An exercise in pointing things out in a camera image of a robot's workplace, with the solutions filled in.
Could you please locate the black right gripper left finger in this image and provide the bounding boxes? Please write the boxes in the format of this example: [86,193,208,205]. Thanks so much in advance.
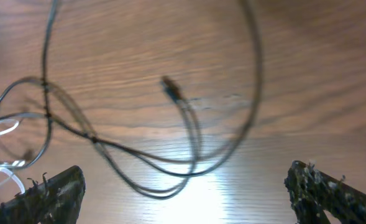
[0,166,86,224]

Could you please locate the thin black USB cable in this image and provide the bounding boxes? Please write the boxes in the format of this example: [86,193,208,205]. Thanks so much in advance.
[0,0,263,200]

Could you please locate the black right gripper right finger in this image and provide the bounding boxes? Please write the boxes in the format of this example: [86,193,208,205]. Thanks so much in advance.
[284,161,366,224]

